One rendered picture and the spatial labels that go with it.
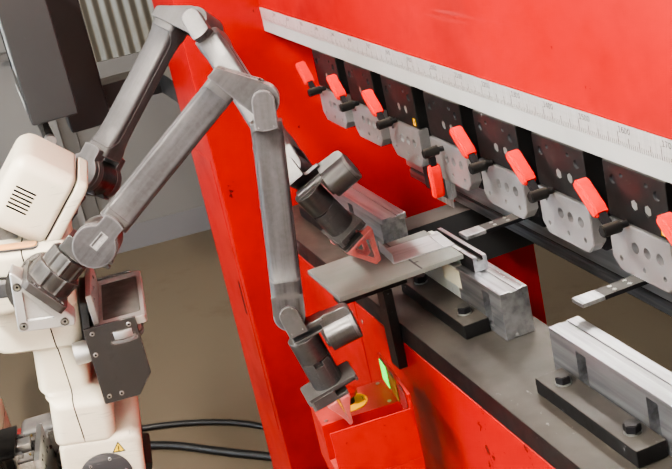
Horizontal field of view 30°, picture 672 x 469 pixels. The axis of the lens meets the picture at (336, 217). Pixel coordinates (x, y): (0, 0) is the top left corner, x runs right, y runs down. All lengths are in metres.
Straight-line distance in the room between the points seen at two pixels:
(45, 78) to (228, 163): 0.50
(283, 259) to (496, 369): 0.43
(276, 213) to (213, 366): 2.44
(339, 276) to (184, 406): 1.99
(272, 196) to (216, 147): 1.03
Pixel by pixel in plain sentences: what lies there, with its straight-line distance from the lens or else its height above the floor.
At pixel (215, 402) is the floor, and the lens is 4.34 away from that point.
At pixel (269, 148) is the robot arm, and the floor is 1.34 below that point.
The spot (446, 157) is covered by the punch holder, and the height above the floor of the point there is 1.22.
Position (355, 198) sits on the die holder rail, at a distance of 2.96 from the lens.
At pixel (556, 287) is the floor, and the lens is 4.64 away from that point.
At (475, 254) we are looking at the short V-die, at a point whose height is 0.99.
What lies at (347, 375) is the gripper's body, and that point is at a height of 0.90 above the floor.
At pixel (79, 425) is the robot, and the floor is 0.85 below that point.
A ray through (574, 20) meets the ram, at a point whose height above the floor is 1.54.
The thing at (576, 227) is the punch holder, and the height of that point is 1.21.
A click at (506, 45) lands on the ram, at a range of 1.96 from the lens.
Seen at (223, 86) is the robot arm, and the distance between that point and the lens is 2.15.
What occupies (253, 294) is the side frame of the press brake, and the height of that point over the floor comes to 0.67.
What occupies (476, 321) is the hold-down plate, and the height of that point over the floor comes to 0.90.
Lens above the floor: 1.93
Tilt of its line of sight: 20 degrees down
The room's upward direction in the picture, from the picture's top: 13 degrees counter-clockwise
